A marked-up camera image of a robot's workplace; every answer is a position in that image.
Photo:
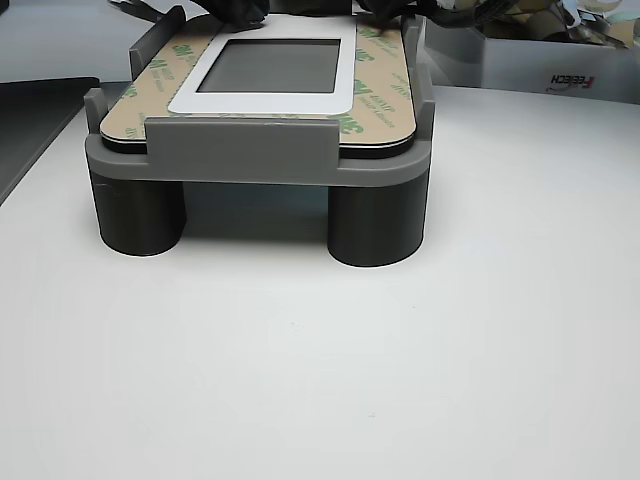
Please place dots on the white Feetech cardboard box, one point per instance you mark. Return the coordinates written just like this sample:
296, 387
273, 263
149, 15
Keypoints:
525, 70

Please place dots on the dark grey flat tray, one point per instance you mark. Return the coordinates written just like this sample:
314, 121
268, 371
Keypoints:
35, 125

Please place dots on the white bezel screen panel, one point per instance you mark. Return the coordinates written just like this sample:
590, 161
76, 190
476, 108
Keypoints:
280, 65

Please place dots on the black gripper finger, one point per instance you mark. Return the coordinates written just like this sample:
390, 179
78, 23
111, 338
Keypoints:
220, 9
255, 10

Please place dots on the black clamp gripper finger with blue pad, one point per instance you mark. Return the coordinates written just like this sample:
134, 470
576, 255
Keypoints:
375, 12

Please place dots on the tan peeled liner scrap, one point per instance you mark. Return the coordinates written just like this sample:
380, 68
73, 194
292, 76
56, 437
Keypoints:
465, 5

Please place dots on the grey fixture with dark legs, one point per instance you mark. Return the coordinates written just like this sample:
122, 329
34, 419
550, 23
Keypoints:
240, 145

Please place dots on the dark flat object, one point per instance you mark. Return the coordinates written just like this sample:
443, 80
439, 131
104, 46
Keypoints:
145, 10

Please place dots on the white teal film scrap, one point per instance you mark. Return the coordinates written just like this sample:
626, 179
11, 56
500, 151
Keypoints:
615, 12

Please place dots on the tan 3M protective liner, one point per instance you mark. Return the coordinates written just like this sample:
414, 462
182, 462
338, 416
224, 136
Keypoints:
382, 90

